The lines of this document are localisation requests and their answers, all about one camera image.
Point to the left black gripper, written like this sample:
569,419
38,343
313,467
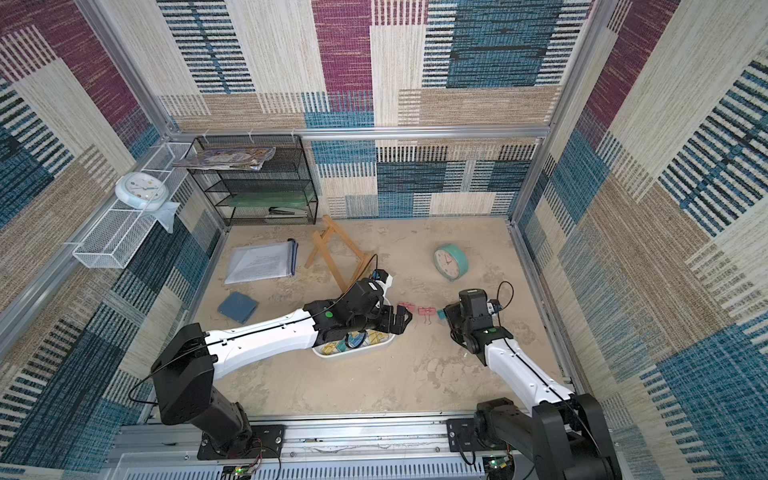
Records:
400,324

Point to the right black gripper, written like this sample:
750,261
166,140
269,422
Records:
452,312

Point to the white plastic storage box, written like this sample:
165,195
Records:
329,347

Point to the small wooden easel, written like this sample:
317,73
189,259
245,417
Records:
344,259

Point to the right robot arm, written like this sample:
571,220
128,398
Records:
563,434

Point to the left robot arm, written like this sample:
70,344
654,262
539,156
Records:
184,373

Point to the teal alarm clock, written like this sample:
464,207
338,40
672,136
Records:
450,261

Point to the blue square cloth pad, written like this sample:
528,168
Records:
238,307

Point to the clear zip document pouch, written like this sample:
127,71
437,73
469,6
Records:
263,262

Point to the magazine on shelf top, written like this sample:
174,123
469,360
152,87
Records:
226,159

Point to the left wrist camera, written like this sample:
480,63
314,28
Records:
384,279

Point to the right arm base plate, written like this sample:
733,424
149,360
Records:
462,435

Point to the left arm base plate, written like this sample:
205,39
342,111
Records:
263,440

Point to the black wire mesh shelf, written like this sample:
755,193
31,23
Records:
280,191

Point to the white round wall clock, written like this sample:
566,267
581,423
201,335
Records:
141,191

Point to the white wire wall basket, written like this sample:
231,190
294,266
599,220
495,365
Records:
113,240

